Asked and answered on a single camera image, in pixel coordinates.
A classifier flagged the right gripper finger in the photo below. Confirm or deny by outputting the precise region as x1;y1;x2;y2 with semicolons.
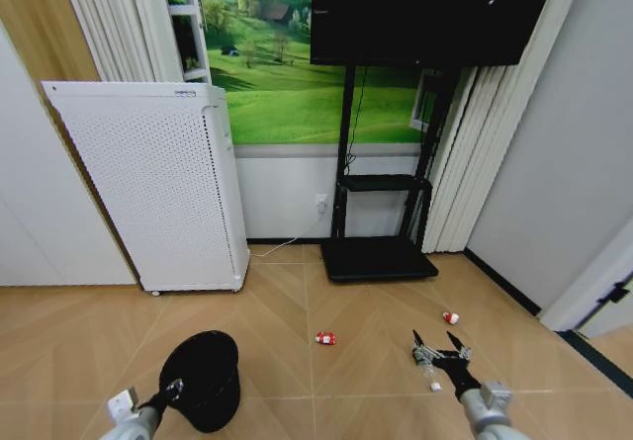
411;329;437;363
445;330;473;360

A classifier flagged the black trash bin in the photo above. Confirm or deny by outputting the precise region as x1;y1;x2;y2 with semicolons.
158;329;242;434

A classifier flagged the clear plastic bottle white cap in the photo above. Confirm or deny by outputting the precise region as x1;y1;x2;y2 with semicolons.
417;359;443;393

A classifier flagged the black TV stand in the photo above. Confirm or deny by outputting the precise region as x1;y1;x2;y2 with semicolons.
319;65;464;284

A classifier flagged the white door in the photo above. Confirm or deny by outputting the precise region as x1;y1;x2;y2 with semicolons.
538;231;633;338

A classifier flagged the white pleated curtain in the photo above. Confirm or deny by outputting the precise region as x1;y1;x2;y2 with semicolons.
57;0;184;84
421;0;589;255

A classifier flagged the white perforated air purifier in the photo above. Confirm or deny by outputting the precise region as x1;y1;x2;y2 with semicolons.
40;80;251;297

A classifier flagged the black TV screen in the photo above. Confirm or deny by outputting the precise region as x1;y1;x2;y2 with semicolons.
310;0;563;67

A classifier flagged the white power cable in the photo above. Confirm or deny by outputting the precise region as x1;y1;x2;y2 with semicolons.
249;211;325;259

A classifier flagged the black hanging cable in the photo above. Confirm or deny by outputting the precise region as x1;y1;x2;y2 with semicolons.
343;66;368;174

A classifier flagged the green landscape wall poster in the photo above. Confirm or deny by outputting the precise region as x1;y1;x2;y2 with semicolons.
160;0;436;144

